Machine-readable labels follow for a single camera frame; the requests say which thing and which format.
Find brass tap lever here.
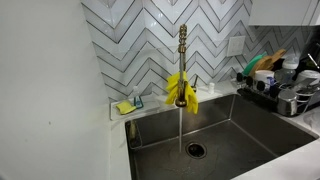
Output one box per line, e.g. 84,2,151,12
190,74,200,93

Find running water stream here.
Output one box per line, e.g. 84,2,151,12
178,106,184,154

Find clear glass bowl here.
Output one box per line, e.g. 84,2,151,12
295,69,320,87

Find white sponge tray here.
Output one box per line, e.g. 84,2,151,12
109,94,162,121

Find clear dish soap bottle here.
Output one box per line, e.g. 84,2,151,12
131,85,145,110

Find yellow rubber gloves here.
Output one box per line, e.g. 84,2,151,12
165,71,200,115

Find brass pull-down faucet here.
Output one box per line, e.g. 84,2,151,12
176,23,189,108

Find yellow sponge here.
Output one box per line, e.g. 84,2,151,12
115,100,137,116

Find sink corner caddy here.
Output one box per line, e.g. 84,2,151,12
127,119,144,150

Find small white bottle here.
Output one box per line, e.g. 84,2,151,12
207,81,216,95

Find round sink drain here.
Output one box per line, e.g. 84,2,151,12
185,140,208,160

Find stainless steel sink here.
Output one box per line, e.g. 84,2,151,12
124,93,320,180

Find green cutting board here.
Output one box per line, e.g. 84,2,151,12
241,51,268,77

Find steel dish rack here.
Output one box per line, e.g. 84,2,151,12
236,74,320,118

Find white mug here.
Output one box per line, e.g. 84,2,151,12
253,69,276,92

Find wooden cutting board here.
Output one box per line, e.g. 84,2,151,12
249,48,287,77

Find stainless steel cup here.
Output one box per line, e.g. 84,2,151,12
276,88,300,117

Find clear baby bottle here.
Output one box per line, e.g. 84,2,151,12
278,54,300,85

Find white upper cabinet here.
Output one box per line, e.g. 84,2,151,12
248,0,320,27

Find black knife handle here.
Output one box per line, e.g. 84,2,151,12
245,75,255,89
268,84,281,100
236,72,245,85
256,80,267,93

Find white wall outlet plate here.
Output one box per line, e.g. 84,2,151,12
226,35,247,58

